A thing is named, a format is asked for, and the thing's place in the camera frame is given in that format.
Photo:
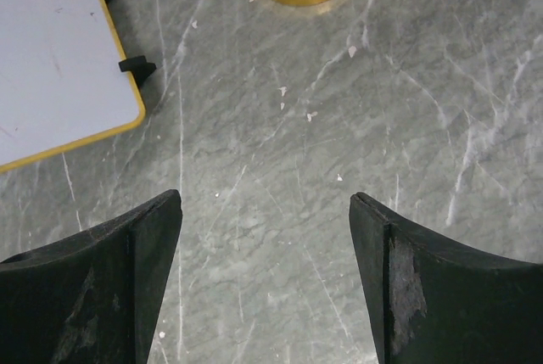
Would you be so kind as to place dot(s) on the white board yellow rim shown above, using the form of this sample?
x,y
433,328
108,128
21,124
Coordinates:
x,y
61,82

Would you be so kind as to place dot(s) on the black board stand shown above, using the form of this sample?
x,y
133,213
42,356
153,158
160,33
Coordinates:
x,y
133,61

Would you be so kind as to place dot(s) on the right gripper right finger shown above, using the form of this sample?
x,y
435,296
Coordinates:
x,y
431,299

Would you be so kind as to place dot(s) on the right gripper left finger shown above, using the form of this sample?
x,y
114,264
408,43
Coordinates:
x,y
95,296

